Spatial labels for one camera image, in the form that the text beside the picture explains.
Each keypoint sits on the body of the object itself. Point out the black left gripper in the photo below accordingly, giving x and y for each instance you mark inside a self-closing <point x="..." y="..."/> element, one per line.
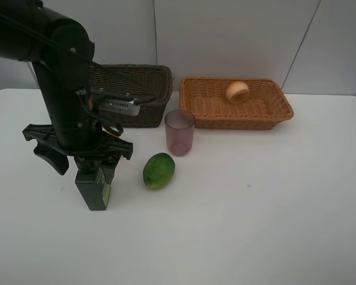
<point x="98" y="146"/>

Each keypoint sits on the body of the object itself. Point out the dark green pump bottle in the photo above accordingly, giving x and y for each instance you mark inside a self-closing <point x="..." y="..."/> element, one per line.
<point x="93" y="181"/>

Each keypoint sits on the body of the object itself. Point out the translucent purple plastic cup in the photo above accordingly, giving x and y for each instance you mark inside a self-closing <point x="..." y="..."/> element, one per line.
<point x="179" y="126"/>

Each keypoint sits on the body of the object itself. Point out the brown bread bun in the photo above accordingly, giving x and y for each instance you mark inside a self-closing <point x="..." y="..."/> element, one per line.
<point x="237" y="92"/>

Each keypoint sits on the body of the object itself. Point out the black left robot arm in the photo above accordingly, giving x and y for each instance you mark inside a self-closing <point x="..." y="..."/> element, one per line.
<point x="61" y="54"/>

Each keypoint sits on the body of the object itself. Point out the orange mandarin fruit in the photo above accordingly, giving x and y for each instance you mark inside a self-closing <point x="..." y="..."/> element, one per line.
<point x="110" y="133"/>

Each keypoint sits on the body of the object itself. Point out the green mango fruit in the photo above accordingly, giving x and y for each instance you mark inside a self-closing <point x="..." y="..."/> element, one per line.
<point x="158" y="171"/>

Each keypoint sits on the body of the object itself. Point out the dark brown wicker basket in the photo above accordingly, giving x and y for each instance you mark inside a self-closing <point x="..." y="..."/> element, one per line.
<point x="142" y="81"/>

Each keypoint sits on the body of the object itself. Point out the tan wicker basket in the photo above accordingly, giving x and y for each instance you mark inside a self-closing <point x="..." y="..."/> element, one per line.
<point x="204" y="97"/>

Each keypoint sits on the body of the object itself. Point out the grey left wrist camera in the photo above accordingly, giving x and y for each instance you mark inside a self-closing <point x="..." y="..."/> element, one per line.
<point x="115" y="102"/>

